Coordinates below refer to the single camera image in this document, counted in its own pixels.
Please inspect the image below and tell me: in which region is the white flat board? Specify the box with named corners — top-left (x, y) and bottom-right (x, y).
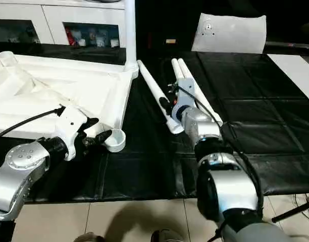
top-left (267, 53), bottom-right (309, 106)

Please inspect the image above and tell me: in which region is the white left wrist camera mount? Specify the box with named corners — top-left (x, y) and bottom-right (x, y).
top-left (59, 105), bottom-right (89, 162)

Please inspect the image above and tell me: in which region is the black padded work mat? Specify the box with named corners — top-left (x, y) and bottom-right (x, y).
top-left (0, 41), bottom-right (309, 202)

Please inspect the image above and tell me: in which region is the black left wrist camera cable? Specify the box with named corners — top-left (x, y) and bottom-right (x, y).
top-left (0, 106), bottom-right (67, 142)

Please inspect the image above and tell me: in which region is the black metal bar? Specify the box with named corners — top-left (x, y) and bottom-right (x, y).
top-left (272, 199), bottom-right (309, 223)

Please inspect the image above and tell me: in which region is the red bottle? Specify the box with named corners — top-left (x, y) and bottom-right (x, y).
top-left (66, 27), bottom-right (76, 46)

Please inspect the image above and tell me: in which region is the white jar with blue print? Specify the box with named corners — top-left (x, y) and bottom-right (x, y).
top-left (97, 31), bottom-right (107, 47)

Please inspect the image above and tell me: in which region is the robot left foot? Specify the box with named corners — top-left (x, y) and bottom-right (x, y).
top-left (77, 231), bottom-right (106, 242)

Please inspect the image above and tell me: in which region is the white cabinet with glass doors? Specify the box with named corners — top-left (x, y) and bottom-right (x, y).
top-left (0, 0), bottom-right (127, 48)

